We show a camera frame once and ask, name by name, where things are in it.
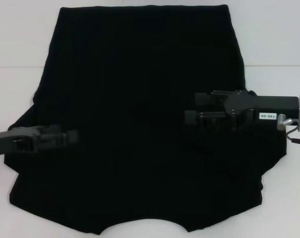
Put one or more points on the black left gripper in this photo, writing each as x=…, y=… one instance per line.
x=20, y=141

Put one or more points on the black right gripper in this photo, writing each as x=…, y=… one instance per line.
x=268, y=106

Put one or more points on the black shirt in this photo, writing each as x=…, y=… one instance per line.
x=139, y=62

